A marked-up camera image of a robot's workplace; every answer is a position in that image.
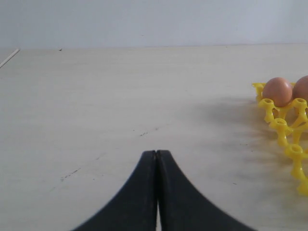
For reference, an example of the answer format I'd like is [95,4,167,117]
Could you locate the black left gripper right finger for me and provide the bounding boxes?
[156,150,253,231]

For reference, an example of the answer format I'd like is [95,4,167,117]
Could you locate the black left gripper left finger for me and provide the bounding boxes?
[75,151,157,231]

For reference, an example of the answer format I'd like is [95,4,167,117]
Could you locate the brown egg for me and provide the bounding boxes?
[262,77,293,107]
[293,76,308,101]

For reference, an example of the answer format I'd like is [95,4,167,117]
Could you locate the yellow plastic egg tray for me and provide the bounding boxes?
[252,83,308,196]

